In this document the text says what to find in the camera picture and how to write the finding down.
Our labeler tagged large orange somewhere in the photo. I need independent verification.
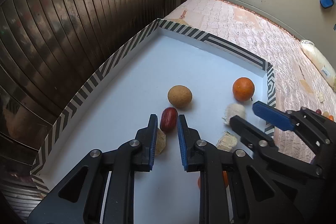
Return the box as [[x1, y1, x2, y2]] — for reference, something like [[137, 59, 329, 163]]
[[232, 77, 255, 102]]

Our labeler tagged round tan brown fruit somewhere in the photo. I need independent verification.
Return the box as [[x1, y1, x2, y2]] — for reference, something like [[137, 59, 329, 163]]
[[167, 85, 193, 108]]

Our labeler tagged red jujube date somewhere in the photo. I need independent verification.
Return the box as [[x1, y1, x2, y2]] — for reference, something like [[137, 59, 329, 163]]
[[160, 107, 178, 133]]

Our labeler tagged white fuzzy fruit chunk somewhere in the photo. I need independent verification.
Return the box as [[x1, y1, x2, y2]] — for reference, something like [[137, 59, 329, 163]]
[[155, 128, 166, 156]]

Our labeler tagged medium orange tangerine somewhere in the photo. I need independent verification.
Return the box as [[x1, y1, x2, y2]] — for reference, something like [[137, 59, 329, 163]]
[[197, 171, 229, 189]]

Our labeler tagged small tan fruit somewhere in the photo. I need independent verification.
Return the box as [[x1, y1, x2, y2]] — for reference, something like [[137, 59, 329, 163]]
[[322, 111, 329, 117]]

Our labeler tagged pink quilted bed cover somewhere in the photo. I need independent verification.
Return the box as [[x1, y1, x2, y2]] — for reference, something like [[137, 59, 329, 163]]
[[165, 0, 335, 116]]

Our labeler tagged wrapped white daikon radish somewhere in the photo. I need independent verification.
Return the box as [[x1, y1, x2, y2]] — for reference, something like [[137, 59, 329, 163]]
[[300, 40, 335, 92]]

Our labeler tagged white striped cardboard tray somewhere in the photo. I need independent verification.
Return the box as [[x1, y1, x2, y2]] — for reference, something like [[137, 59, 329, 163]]
[[30, 17, 277, 224]]

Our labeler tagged dark wooden slatted headboard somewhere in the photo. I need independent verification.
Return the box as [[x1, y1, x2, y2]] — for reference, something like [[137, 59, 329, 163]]
[[0, 0, 185, 156]]

